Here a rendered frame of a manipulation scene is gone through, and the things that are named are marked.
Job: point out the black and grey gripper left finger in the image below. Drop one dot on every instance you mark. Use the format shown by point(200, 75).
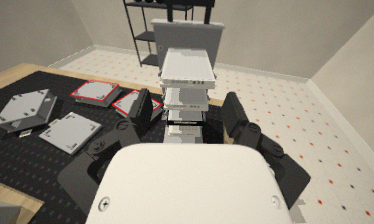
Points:
point(79, 178)

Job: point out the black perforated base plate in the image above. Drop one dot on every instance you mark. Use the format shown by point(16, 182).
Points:
point(31, 164)

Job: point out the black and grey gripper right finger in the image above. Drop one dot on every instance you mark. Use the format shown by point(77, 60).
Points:
point(292, 179)

